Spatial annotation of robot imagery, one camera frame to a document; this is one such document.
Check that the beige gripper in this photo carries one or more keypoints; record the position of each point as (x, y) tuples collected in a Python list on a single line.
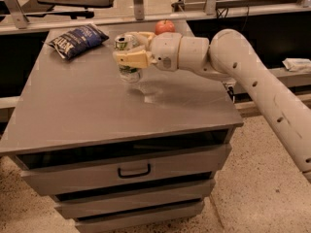
[(164, 51)]

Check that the silver green 7up can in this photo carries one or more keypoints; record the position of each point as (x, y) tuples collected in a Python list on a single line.
[(124, 46)]

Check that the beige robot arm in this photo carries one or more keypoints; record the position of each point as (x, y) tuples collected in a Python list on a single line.
[(228, 56)]

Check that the red apple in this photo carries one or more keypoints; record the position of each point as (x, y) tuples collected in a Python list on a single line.
[(163, 26)]

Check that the blue chip bag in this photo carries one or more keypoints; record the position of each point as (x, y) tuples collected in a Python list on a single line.
[(78, 40)]

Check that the black office chair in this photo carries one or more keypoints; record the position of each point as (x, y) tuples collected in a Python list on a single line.
[(40, 8)]

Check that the grey drawer cabinet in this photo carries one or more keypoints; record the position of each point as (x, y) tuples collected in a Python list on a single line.
[(79, 111)]

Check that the top grey drawer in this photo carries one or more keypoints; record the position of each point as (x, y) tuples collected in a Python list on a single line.
[(104, 173)]

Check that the grey drawer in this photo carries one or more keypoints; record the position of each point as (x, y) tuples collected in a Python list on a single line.
[(120, 221), (104, 173), (135, 199)]

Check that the white crumpled cloth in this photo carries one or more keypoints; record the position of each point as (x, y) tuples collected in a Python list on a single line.
[(298, 65)]

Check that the middle grey drawer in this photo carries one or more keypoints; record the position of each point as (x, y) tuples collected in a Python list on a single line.
[(135, 199)]

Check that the bottom grey drawer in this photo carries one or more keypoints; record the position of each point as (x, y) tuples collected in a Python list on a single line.
[(120, 221)]

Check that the black drawer handle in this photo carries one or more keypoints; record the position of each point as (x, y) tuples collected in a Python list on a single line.
[(134, 173)]

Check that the metal frame railing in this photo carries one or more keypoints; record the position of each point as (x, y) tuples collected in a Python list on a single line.
[(126, 11)]

